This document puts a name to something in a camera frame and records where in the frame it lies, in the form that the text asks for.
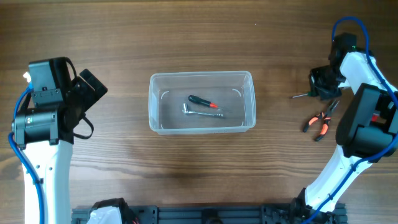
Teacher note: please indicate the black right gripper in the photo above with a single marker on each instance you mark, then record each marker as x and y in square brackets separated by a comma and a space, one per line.
[323, 94]

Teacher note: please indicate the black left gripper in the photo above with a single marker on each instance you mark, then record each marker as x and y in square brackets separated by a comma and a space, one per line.
[91, 96]

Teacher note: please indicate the green handled screwdriver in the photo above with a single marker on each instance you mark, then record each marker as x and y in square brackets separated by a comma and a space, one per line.
[301, 95]

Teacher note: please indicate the clear plastic container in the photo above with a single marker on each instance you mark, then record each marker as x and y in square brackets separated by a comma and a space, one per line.
[233, 90]

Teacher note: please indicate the silver L-shaped socket wrench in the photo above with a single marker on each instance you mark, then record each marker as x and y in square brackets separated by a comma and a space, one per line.
[186, 110]

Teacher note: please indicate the black red screwdriver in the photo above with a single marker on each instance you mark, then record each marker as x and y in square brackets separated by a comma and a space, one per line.
[200, 101]

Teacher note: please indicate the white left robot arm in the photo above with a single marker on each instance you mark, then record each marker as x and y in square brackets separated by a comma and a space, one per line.
[44, 118]

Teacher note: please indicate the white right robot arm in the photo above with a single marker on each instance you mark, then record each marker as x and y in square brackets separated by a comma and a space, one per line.
[366, 132]

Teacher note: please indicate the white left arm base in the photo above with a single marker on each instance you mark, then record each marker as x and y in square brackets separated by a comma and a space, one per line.
[112, 211]

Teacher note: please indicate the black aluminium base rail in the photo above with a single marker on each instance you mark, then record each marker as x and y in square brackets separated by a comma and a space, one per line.
[264, 214]

